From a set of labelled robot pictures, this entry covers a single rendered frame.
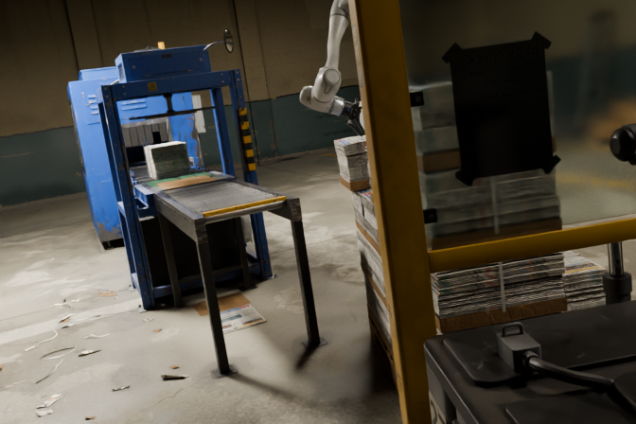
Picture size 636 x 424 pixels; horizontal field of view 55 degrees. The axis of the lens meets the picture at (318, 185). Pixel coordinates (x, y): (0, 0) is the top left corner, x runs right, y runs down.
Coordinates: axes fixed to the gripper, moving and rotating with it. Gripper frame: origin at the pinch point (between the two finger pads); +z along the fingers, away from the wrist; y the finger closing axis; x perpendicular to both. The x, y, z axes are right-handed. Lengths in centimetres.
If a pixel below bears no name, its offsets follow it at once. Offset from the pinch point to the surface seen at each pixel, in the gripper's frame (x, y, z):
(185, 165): -207, 78, -98
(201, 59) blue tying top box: -152, -5, -106
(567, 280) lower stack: 105, 33, 56
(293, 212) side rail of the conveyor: -12, 58, -25
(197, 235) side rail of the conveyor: 3, 80, -67
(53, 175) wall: -816, 249, -354
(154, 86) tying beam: -130, 23, -127
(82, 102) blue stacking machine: -339, 67, -221
